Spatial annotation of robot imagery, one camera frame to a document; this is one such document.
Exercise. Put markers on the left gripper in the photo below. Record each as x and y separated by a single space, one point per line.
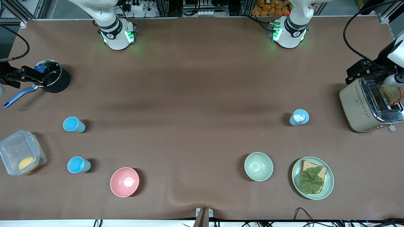
376 70

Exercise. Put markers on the light blue plastic cup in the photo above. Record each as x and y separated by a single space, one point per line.
71 124
75 164

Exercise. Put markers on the grey-blue plastic cup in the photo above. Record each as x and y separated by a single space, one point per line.
293 121

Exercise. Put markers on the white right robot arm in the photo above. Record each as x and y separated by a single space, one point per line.
114 35

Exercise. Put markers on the glass lid with blue knob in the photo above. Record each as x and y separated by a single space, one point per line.
53 73

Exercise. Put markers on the beige and chrome toaster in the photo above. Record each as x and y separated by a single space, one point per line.
353 107

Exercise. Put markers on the dark toast slice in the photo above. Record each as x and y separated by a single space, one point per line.
391 95

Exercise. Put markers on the clear plastic food container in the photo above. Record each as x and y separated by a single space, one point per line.
14 146

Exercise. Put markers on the white crumpled tissue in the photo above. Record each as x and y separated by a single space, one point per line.
299 117

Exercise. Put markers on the yellow round food piece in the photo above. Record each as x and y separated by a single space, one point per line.
27 163

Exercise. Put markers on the bag of orange snacks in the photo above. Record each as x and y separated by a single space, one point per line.
271 8

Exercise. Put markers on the brown bread slice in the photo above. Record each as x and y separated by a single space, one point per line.
307 165

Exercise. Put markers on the pale green plate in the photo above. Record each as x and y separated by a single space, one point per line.
330 183

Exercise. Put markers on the white power strip with plugs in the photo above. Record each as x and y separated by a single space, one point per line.
134 5

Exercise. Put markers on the green lettuce leaf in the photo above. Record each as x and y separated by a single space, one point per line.
311 182

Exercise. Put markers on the pale green bowl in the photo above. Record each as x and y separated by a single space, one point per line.
258 166

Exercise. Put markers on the pink bowl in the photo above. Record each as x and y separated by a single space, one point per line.
124 182

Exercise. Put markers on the brown table cloth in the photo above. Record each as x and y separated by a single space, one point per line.
202 138

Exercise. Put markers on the aluminium frame rail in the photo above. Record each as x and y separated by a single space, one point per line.
19 9
389 14

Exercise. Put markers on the grey metal table bracket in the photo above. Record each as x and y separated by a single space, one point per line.
203 217

